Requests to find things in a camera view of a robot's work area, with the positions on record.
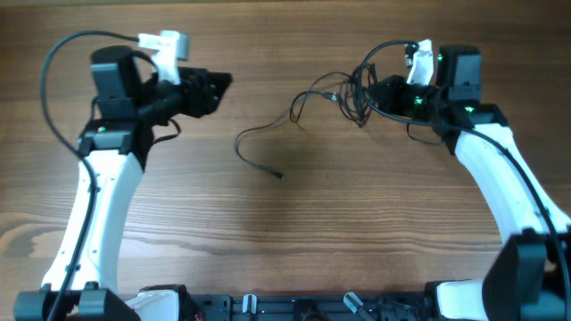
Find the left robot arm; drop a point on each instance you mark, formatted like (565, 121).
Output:
(135, 92)

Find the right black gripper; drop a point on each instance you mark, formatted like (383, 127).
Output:
(394, 93)

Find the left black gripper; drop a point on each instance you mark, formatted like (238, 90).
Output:
(205, 103)

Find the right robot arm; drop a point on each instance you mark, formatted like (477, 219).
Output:
(530, 277)

